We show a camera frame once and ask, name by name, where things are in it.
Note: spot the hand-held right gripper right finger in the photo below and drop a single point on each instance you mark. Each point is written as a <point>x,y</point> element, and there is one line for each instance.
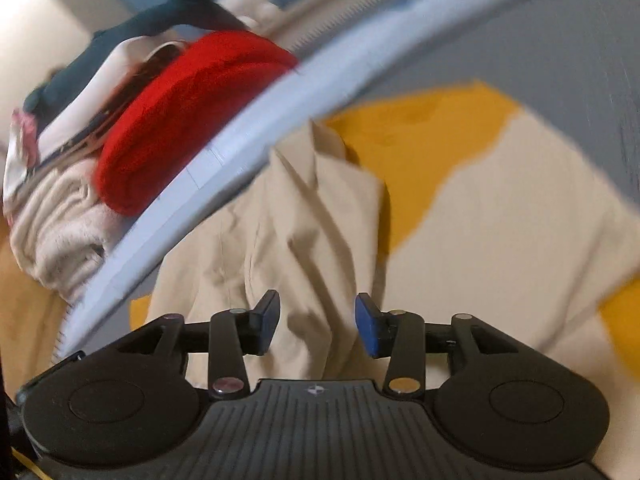
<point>367,325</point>

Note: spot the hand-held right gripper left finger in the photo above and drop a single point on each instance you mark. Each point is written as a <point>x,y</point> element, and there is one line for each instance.
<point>267,320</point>

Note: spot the beige and yellow hooded jacket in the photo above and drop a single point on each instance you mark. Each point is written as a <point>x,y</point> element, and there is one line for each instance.
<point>475,210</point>

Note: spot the light blue folded sheet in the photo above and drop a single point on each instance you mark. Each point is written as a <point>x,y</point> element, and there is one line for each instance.
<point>250,125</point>

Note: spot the red fluffy blanket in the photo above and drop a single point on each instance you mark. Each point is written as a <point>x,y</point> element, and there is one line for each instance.
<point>190,110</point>

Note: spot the cream folded blanket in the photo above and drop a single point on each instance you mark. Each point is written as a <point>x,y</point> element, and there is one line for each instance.
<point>55,230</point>

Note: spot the white folded pillow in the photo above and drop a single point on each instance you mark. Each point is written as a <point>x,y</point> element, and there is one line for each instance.
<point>100,90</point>

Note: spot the white and pink garment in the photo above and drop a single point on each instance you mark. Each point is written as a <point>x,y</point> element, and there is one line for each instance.
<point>22,130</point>

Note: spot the teal shark plush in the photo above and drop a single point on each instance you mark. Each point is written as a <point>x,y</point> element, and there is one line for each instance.
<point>100,55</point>

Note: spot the white plush toy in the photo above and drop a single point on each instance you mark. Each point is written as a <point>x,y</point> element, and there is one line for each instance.
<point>250,2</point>

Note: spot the wooden bed frame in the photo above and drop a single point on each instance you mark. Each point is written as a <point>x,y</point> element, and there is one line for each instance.
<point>25,320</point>

